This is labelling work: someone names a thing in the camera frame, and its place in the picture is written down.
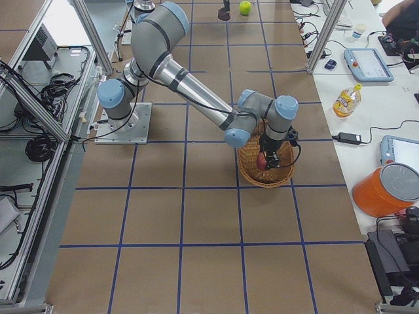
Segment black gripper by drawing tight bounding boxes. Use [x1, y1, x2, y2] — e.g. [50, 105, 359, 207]
[259, 126, 299, 169]

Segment dark red apple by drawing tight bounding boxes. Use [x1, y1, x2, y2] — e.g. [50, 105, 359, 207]
[217, 8, 230, 21]

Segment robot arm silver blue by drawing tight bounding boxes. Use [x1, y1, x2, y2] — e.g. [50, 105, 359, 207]
[98, 1, 299, 171]

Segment brown wicker basket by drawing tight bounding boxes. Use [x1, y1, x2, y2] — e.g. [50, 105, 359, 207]
[238, 120, 295, 188]

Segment green apple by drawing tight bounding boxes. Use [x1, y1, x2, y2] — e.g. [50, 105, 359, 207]
[239, 1, 252, 16]

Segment black power adapter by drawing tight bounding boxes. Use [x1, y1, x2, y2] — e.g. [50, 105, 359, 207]
[332, 132, 362, 145]

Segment orange juice bottle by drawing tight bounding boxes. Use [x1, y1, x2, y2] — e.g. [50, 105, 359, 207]
[332, 83, 363, 118]

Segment orange bucket grey lid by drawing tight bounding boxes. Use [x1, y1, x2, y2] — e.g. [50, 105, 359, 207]
[352, 162, 418, 217]

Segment near teach pendant blue grey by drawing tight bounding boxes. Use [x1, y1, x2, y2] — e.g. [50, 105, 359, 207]
[380, 135, 419, 171]

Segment teach pendant blue grey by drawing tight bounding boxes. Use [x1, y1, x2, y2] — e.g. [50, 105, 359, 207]
[344, 48, 393, 82]
[380, 135, 419, 171]

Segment far teach pendant blue grey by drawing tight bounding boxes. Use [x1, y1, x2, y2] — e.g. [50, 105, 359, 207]
[344, 48, 393, 82]

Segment white paper cup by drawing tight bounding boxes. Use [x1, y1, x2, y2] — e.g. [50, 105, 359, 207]
[352, 24, 367, 40]

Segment aluminium frame post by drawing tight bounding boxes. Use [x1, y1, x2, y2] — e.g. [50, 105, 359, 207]
[306, 0, 347, 74]

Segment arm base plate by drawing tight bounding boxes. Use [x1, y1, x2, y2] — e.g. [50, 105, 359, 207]
[94, 103, 153, 145]

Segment coiled black cables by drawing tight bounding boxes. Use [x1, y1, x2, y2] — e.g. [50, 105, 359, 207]
[25, 133, 55, 164]

